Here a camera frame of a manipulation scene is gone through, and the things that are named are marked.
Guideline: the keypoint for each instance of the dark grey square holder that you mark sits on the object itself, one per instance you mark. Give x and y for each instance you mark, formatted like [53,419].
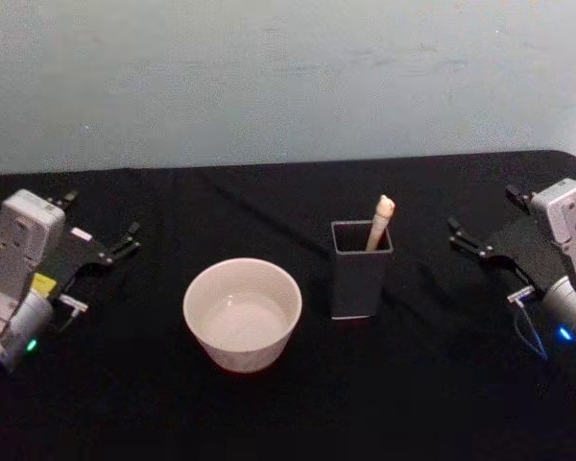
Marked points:
[357,288]

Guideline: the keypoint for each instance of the pale wooden utensil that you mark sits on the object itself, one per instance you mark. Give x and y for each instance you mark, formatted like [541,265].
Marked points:
[381,221]

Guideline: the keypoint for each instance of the white round bowl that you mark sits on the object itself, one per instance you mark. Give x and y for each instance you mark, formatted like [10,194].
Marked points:
[242,317]

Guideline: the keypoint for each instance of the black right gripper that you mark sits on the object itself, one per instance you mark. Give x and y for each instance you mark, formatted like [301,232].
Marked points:
[528,252]

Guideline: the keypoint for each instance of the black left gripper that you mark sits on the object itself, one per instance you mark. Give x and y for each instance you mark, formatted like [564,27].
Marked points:
[79,254]

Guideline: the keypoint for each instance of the black table cloth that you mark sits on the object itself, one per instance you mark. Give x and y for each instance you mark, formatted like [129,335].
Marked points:
[288,413]

